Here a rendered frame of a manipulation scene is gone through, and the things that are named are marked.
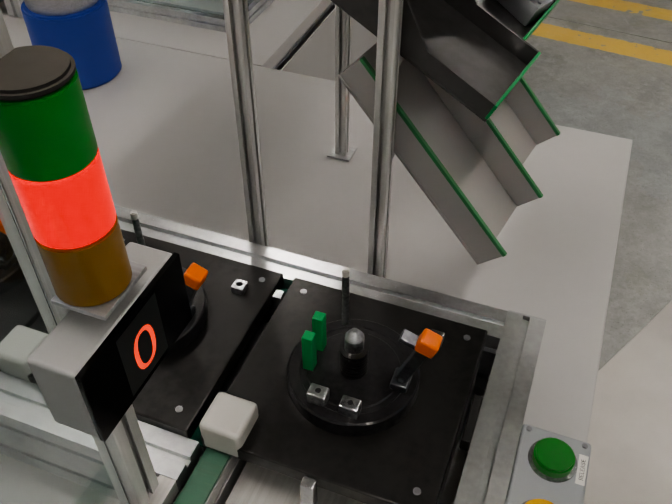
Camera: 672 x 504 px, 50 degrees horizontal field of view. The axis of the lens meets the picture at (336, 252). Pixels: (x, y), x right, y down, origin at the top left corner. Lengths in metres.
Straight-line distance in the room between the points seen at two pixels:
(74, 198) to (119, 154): 0.90
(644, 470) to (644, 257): 1.64
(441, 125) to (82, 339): 0.57
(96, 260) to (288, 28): 1.27
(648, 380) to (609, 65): 2.63
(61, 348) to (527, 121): 0.77
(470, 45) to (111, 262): 0.51
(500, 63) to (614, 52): 2.80
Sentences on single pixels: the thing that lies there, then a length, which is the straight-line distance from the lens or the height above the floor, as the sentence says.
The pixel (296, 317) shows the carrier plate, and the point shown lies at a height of 0.97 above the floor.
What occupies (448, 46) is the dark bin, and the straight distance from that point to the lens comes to 0.82.
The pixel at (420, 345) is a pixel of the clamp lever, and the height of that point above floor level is 1.07.
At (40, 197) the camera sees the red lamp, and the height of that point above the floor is 1.35.
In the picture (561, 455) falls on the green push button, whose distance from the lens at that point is 0.77.
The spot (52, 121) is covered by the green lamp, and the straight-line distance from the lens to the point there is 0.40.
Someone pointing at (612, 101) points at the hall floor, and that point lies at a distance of 3.26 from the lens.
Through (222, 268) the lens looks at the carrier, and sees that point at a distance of 0.91.
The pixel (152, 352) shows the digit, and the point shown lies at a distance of 0.54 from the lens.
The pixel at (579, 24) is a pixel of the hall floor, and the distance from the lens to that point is 3.84.
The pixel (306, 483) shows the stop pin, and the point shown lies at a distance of 0.73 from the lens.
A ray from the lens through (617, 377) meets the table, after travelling 0.99.
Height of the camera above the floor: 1.60
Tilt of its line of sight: 43 degrees down
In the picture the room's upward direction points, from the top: straight up
